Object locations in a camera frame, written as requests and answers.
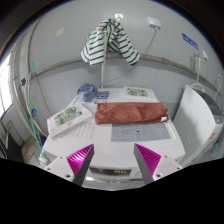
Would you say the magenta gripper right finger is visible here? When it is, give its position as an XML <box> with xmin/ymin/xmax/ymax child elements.
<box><xmin>133</xmin><ymin>143</ymin><xmax>184</xmax><ymax>186</ymax></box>

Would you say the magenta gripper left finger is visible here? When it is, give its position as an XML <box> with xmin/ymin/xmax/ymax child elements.
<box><xmin>44</xmin><ymin>143</ymin><xmax>95</xmax><ymax>187</ymax></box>

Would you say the brown towel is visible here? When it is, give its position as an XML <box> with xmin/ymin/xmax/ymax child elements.
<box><xmin>95</xmin><ymin>102</ymin><xmax>169</xmax><ymax>125</ymax></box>

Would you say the grey instruction sheet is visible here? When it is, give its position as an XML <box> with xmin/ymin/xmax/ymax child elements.
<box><xmin>111</xmin><ymin>124</ymin><xmax>171</xmax><ymax>142</ymax></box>

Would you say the white box with picture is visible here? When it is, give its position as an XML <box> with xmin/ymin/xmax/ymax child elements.
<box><xmin>47</xmin><ymin>103</ymin><xmax>92</xmax><ymax>138</ymax></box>

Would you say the white washing machine front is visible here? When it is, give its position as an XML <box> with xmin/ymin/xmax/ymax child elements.
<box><xmin>43</xmin><ymin>88</ymin><xmax>185</xmax><ymax>180</ymax></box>

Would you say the white washing machine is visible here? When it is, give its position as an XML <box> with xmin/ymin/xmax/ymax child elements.
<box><xmin>43</xmin><ymin>88</ymin><xmax>185</xmax><ymax>180</ymax></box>
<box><xmin>173</xmin><ymin>85</ymin><xmax>224</xmax><ymax>167</ymax></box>

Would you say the white washing machine right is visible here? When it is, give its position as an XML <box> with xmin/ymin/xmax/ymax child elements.
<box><xmin>173</xmin><ymin>85</ymin><xmax>224</xmax><ymax>167</ymax></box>

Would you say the blue crumpled cloth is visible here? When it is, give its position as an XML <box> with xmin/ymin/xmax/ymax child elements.
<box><xmin>77</xmin><ymin>83</ymin><xmax>98</xmax><ymax>102</ymax></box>

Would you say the small colourful booklet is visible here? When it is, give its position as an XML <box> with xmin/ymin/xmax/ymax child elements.
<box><xmin>95</xmin><ymin>91</ymin><xmax>109</xmax><ymax>103</ymax></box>

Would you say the white leaflet with green picture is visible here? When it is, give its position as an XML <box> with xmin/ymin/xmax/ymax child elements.
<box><xmin>122</xmin><ymin>86</ymin><xmax>155</xmax><ymax>99</ymax></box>

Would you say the white vertical pole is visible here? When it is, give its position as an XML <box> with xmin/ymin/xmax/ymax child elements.
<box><xmin>100</xmin><ymin>30</ymin><xmax>108</xmax><ymax>89</ymax></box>

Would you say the green white striped cloth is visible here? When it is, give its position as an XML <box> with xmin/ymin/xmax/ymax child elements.
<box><xmin>80</xmin><ymin>19</ymin><xmax>140</xmax><ymax>66</ymax></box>

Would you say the horizontal grey wall pipe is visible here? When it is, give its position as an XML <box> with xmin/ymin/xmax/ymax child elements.
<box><xmin>31</xmin><ymin>53</ymin><xmax>217</xmax><ymax>91</ymax></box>

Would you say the green hose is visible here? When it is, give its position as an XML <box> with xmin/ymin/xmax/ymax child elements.
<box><xmin>27</xmin><ymin>60</ymin><xmax>50</xmax><ymax>163</ymax></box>

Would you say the blue wall sign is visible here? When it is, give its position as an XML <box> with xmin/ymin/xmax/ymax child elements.
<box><xmin>182</xmin><ymin>33</ymin><xmax>199</xmax><ymax>50</ymax></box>

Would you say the white wall socket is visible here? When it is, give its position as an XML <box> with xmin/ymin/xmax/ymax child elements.
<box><xmin>148</xmin><ymin>17</ymin><xmax>161</xmax><ymax>30</ymax></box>

